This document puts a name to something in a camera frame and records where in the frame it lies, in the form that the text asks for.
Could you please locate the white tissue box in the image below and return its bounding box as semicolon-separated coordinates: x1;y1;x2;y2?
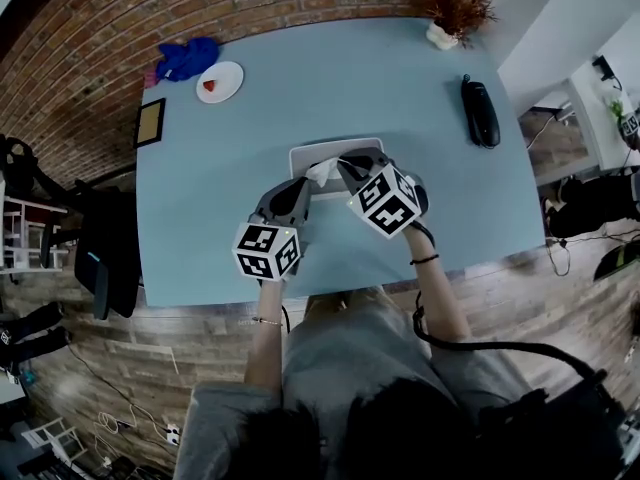
288;137;387;200

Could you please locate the black office chair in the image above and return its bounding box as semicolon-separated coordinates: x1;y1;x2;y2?
73;179;142;322

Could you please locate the thick black gripper cable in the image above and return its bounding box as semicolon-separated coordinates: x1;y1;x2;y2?
411;291;629;422

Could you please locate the white round plate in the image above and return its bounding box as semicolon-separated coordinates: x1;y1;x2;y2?
195;60;246;105

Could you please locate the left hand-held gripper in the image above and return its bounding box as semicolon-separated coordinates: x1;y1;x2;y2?
232;176;317;283

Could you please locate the blue crumpled cloth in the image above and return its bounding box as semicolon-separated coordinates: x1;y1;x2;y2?
154;36;222;84

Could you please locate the black picture frame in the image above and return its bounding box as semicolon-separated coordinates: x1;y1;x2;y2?
133;97;168;150

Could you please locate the black backpack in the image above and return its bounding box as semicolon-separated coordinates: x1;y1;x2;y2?
473;367;632;480

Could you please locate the white small chair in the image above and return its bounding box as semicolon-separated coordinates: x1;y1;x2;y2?
19;416;90;465

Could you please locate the person's right forearm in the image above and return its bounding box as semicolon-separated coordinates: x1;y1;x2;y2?
399;221;474;345

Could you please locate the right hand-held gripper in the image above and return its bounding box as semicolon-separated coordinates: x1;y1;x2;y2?
336;147;431;241

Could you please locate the reddish potted plant white pot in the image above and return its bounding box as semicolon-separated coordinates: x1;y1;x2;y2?
418;0;500;52

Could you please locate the black wall device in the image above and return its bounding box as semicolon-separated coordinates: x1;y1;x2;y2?
591;54;617;83

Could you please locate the person's grey clothing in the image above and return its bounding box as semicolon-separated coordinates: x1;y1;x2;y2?
171;286;551;480

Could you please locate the white metal rack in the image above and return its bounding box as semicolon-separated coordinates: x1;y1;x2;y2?
0;194;70;275

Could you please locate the person's left forearm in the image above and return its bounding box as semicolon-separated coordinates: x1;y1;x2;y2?
243;276;287;400

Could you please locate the black stand equipment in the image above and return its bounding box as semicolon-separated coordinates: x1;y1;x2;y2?
0;134;40;195

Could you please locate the black bag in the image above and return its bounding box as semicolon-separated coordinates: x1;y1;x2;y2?
543;166;640;240

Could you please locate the white floor cable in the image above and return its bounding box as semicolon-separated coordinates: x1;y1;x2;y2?
92;402;169;469

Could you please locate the white tissue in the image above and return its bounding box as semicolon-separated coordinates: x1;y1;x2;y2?
304;156;347;190

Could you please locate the black tripod equipment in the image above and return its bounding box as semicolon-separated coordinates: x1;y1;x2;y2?
0;301;72;370

